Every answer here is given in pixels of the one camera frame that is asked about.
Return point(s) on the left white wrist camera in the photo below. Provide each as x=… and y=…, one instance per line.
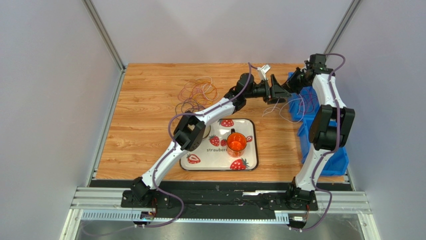
x=262, y=72

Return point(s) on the far blue plastic bin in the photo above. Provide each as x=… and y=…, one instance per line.
x=304, y=104

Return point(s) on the orange transparent mug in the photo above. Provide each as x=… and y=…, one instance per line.
x=236, y=144

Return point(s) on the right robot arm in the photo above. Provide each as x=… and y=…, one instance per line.
x=328, y=132

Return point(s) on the white strawberry tray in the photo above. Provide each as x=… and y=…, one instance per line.
x=215, y=154

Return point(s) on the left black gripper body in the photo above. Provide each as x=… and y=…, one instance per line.
x=269, y=94

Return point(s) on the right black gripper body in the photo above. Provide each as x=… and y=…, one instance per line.
x=296, y=79

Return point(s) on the near blue plastic bin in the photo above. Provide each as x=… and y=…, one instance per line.
x=336, y=165

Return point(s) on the aluminium frame rail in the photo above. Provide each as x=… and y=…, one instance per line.
x=103, y=204

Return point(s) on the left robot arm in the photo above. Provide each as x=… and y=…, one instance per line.
x=188, y=134

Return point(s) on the beige ceramic bowl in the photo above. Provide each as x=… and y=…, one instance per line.
x=206, y=132

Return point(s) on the blue plastic bin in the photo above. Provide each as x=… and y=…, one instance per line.
x=336, y=165
x=304, y=104

